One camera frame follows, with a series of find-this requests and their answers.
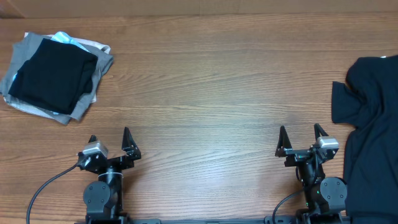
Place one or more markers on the pile of black clothes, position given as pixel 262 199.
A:
pixel 367 100

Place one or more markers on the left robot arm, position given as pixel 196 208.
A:
pixel 104 198

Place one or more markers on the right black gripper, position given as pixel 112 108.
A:
pixel 296 155

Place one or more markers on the folded light blue shirt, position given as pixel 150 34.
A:
pixel 66 39

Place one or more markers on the folded dark grey shirt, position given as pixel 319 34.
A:
pixel 99 68

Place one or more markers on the black polo shirt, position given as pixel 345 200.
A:
pixel 53 74

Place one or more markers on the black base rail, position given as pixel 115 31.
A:
pixel 283 219

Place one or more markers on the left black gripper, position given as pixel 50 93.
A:
pixel 130 150

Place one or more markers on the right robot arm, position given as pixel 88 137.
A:
pixel 325 196

